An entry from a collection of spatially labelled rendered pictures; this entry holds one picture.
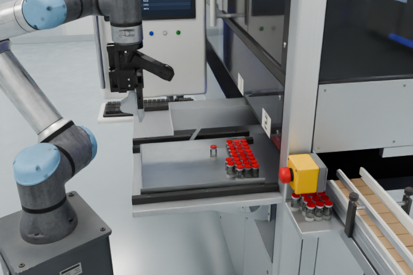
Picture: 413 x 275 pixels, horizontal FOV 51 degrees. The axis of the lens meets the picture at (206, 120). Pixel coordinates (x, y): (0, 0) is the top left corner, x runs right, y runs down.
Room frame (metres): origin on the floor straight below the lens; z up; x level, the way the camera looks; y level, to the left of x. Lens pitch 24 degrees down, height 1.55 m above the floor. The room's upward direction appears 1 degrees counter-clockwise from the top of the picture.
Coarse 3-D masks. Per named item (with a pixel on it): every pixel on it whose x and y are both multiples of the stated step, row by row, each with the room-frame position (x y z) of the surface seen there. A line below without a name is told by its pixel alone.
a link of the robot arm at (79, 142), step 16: (0, 48) 1.15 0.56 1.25; (0, 64) 1.13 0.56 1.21; (16, 64) 1.15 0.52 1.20; (0, 80) 1.12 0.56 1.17; (16, 80) 1.12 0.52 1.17; (32, 80) 1.15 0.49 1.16; (16, 96) 1.11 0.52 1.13; (32, 96) 1.11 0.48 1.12; (32, 112) 1.09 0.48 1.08; (48, 112) 1.11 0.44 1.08; (48, 128) 1.08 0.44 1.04; (64, 128) 1.09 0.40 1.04; (80, 128) 1.14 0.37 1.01; (64, 144) 1.05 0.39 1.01; (80, 144) 1.08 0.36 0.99; (96, 144) 1.13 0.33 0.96; (80, 160) 1.05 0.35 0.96
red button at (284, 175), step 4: (280, 168) 0.90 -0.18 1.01; (284, 168) 0.90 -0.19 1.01; (288, 168) 0.90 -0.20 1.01; (280, 172) 0.89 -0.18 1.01; (284, 172) 0.89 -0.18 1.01; (288, 172) 0.88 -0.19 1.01; (280, 176) 0.89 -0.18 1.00; (284, 176) 0.88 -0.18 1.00; (288, 176) 0.88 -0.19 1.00; (280, 180) 0.89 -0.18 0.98; (284, 180) 0.88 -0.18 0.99; (288, 180) 0.88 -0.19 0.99
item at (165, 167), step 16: (144, 144) 1.22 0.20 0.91; (160, 144) 1.23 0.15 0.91; (176, 144) 1.24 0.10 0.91; (192, 144) 1.24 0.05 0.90; (208, 144) 1.25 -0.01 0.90; (224, 144) 1.26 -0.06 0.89; (144, 160) 1.18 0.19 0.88; (160, 160) 1.17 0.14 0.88; (176, 160) 1.17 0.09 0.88; (192, 160) 1.17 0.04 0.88; (208, 160) 1.17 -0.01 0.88; (224, 160) 1.17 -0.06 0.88; (144, 176) 1.08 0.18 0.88; (160, 176) 1.08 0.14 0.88; (176, 176) 1.08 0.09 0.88; (192, 176) 1.08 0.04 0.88; (208, 176) 1.08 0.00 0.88; (224, 176) 1.08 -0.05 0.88; (144, 192) 0.97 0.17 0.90; (160, 192) 0.97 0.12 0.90
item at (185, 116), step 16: (176, 112) 1.55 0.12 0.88; (192, 112) 1.55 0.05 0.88; (208, 112) 1.55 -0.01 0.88; (224, 112) 1.54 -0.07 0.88; (240, 112) 1.54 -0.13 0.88; (176, 128) 1.40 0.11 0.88; (192, 128) 1.40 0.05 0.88; (208, 128) 1.34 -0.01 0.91; (224, 128) 1.34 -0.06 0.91; (240, 128) 1.35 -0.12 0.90; (256, 128) 1.36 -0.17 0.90
